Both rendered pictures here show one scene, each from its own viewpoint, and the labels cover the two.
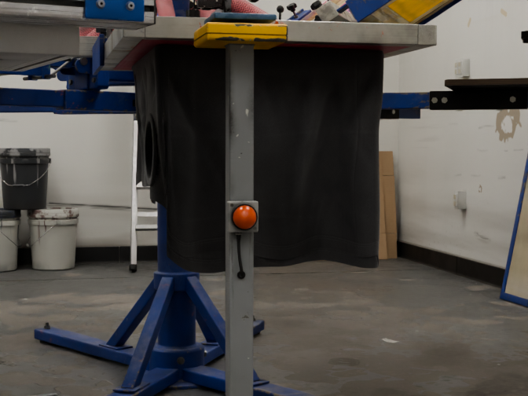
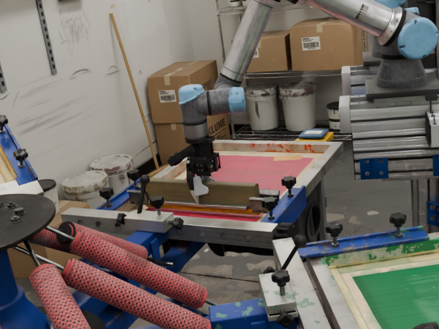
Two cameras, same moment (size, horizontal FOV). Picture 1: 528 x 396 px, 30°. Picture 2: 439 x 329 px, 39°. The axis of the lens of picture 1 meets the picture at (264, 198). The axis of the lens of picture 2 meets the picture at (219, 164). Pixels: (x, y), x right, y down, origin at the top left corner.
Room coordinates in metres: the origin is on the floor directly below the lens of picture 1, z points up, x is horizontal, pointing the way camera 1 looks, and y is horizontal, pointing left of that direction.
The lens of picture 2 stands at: (3.72, 1.36, 1.73)
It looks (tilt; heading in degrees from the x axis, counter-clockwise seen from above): 19 degrees down; 221
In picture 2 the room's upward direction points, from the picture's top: 8 degrees counter-clockwise
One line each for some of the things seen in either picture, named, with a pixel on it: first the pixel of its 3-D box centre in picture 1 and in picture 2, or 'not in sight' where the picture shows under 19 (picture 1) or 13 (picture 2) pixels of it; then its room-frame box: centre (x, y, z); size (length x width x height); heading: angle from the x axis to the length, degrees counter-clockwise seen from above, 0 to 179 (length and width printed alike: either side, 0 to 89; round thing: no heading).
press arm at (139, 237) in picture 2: not in sight; (141, 244); (2.72, 0.17, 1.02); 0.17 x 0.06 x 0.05; 13
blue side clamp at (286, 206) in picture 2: (106, 56); (281, 215); (2.35, 0.37, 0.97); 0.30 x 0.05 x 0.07; 13
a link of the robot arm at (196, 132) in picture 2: not in sight; (196, 129); (2.38, 0.12, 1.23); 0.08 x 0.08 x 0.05
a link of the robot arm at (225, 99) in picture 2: not in sight; (226, 99); (2.30, 0.18, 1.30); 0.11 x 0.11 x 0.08; 39
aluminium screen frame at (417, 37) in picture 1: (241, 51); (230, 181); (2.18, 0.05, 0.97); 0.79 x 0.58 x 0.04; 13
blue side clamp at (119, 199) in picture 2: not in sight; (124, 203); (2.47, -0.17, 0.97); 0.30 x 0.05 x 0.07; 13
